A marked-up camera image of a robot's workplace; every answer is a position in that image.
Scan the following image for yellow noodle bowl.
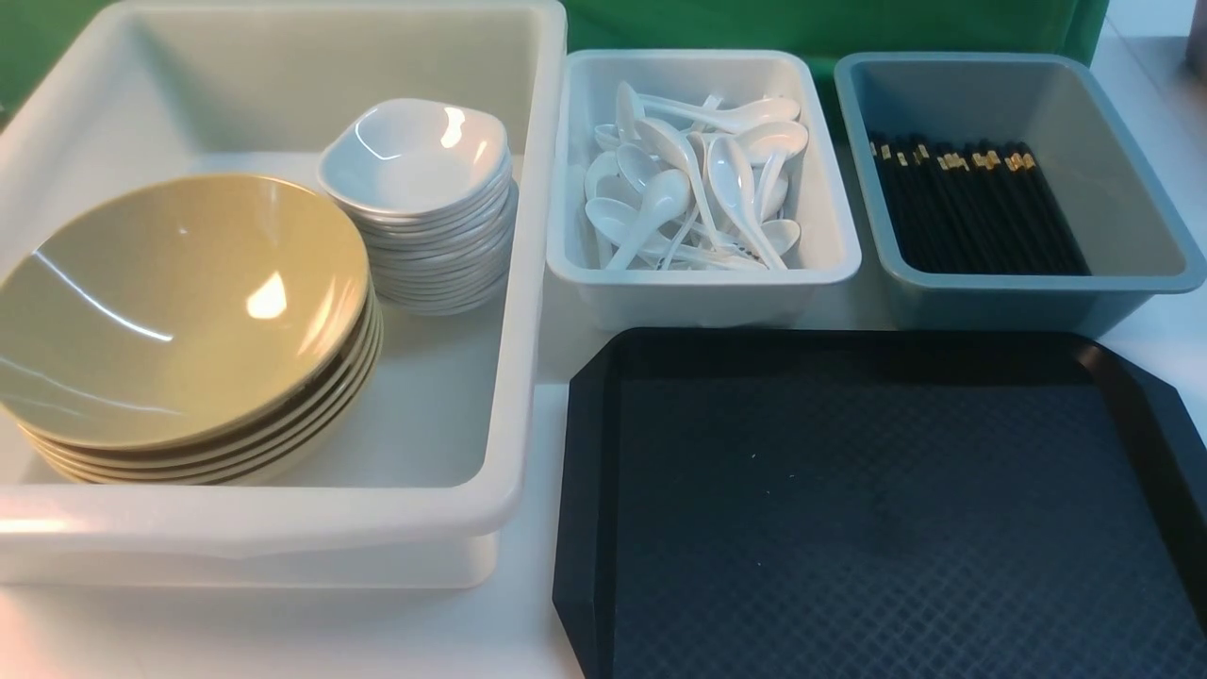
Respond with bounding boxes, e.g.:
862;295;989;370
2;174;371;451

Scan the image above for small white dish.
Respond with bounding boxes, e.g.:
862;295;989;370
316;98;512;218

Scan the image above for pile of white spoons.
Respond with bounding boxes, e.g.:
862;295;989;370
583;81;810;273

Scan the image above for white spoon bin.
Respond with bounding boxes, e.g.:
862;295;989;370
547;49;862;330

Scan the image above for stack of white dishes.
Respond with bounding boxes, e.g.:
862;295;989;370
352;162;519;315

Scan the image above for black serving tray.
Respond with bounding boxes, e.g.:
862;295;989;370
552;328;1206;678

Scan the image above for pile of black chopsticks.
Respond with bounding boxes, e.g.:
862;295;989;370
868;131;1091;276

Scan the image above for blue-grey chopstick bin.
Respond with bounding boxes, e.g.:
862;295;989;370
834;52;1205;336

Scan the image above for stack of yellow bowls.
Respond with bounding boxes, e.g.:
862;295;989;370
19;292;383;486

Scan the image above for large white tub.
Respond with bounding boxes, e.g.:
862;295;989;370
2;1;568;589

